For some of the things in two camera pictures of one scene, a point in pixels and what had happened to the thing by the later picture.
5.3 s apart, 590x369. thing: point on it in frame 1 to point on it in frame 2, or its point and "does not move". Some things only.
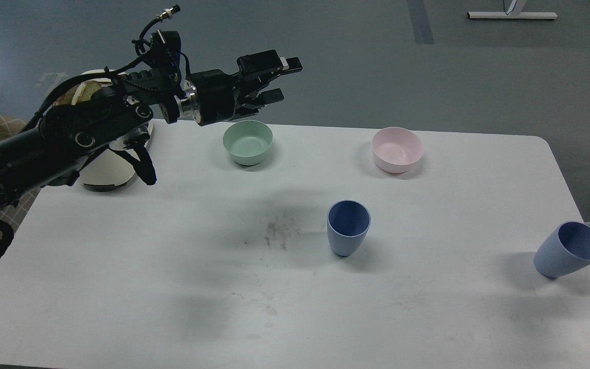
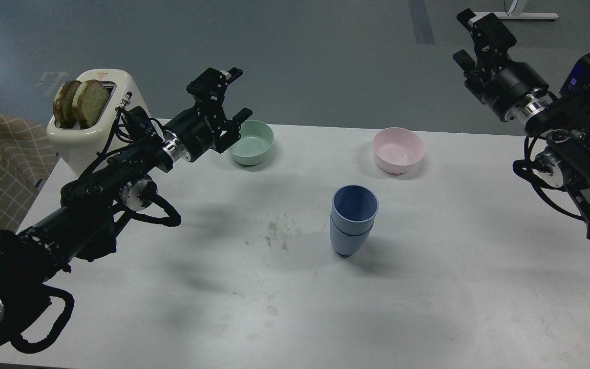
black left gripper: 212,97 to 204,126
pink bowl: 396,148 does not move
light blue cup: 348,222 does not move
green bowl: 247,141 does not move
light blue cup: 573,244 to 354,207
